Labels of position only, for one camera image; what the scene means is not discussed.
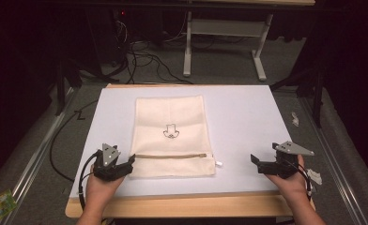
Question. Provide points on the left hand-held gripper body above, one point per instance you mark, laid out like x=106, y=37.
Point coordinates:
x=109, y=162

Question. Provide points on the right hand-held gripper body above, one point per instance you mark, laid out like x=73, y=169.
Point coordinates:
x=285, y=161

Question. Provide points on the cream zippered cloth bag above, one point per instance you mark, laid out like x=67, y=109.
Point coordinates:
x=172, y=137

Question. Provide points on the person's right hand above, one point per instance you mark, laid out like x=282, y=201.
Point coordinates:
x=290, y=184

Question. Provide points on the person's left hand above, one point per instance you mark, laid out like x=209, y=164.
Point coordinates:
x=99, y=187

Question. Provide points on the crumpled white paper scrap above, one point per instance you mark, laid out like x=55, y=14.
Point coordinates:
x=315, y=176
x=294, y=118

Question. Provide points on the white mat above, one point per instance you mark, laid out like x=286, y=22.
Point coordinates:
x=185, y=137

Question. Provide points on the black stand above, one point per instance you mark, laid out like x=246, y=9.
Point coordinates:
x=310, y=87
x=68, y=78

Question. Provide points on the metal floor rail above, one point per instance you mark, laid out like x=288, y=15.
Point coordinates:
x=38, y=153
x=329, y=156

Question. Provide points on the white desk frame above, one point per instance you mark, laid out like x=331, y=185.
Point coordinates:
x=226, y=43

